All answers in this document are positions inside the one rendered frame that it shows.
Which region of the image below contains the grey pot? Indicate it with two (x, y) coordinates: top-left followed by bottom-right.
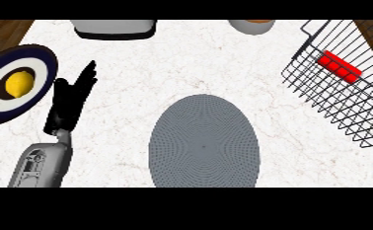
(228, 19), (278, 37)

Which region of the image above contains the grey oval placemat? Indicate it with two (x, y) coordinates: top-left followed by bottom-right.
(148, 93), (263, 189)

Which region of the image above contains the black wire basket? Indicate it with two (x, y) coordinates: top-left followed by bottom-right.
(281, 19), (373, 149)

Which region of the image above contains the yellow lemon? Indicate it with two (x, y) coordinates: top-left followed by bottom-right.
(5, 70), (37, 99)

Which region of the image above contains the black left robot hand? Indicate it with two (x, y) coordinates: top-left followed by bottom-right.
(43, 59), (99, 136)

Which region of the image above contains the grey toaster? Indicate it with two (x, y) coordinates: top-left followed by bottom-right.
(70, 19), (160, 41)

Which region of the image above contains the blue and white plate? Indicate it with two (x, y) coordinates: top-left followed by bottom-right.
(0, 43), (61, 125)

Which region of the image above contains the red basket handle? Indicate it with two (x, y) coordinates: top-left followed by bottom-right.
(316, 49), (365, 85)

